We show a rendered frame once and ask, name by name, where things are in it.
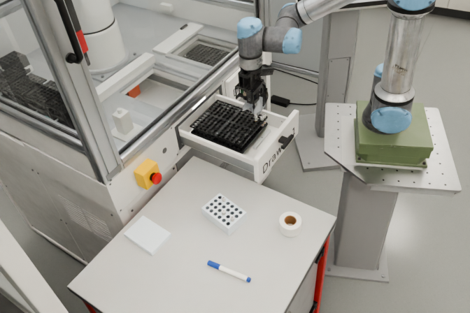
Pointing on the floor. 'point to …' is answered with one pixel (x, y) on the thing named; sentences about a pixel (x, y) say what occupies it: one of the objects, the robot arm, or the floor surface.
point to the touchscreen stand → (328, 87)
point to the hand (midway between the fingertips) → (256, 110)
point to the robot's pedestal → (359, 221)
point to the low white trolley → (279, 248)
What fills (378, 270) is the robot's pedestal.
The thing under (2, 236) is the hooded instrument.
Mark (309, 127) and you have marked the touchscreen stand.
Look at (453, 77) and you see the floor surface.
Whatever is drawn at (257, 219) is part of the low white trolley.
